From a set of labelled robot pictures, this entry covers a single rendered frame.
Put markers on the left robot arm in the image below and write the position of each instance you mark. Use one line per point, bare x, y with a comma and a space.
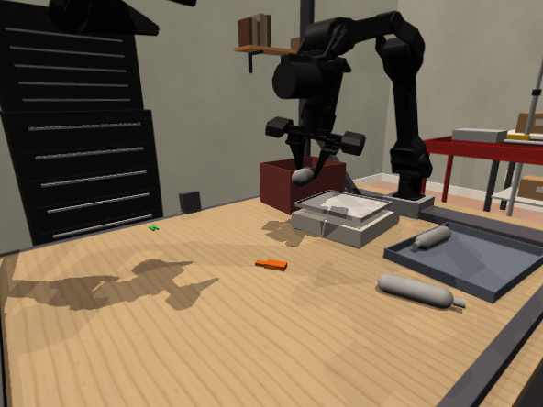
302, 77

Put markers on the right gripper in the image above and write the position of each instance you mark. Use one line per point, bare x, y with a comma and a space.
100, 16

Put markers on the grey digital scale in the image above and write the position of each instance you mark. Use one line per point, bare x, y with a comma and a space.
344, 217

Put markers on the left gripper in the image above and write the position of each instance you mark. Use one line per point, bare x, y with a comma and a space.
318, 118

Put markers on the red open-top box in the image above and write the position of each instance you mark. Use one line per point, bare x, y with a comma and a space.
278, 191

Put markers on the silver co2 cylinder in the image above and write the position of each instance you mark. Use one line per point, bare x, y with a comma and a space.
432, 238

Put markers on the grey gas cylinder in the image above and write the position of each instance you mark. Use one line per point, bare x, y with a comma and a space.
419, 291
303, 176

